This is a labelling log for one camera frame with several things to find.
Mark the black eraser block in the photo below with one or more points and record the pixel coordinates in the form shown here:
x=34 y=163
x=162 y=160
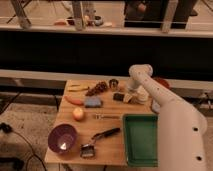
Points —
x=118 y=96

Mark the silver fork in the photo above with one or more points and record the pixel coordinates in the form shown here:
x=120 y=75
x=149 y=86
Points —
x=100 y=116

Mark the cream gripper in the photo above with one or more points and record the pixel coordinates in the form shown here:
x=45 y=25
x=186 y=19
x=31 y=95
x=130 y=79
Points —
x=129 y=98

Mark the grey blue cloth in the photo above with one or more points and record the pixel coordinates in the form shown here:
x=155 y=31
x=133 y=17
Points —
x=155 y=107

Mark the orange carrot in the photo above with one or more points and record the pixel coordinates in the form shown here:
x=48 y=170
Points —
x=74 y=101

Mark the green plastic tray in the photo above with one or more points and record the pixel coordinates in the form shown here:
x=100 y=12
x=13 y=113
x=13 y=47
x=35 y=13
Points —
x=140 y=139

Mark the black handled peeler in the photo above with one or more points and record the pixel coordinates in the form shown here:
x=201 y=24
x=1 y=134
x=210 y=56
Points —
x=88 y=150

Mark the blue sponge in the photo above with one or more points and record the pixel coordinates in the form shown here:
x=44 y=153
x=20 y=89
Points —
x=92 y=102

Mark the purple bowl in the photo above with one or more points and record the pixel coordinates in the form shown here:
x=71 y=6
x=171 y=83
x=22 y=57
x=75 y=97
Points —
x=62 y=138

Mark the small metal cup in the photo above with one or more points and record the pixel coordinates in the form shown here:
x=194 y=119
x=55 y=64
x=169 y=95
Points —
x=113 y=84

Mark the white cup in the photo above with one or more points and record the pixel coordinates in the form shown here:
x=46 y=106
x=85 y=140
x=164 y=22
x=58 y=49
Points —
x=142 y=94

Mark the red bowl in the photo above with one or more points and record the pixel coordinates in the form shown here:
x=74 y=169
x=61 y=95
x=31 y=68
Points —
x=162 y=82

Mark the yellow banana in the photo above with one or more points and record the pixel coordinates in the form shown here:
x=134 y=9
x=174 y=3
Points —
x=77 y=88

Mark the bunch of dark grapes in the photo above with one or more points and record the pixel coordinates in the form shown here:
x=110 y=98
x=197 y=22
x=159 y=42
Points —
x=97 y=89

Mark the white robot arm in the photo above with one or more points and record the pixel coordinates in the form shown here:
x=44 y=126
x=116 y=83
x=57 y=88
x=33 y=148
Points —
x=180 y=126

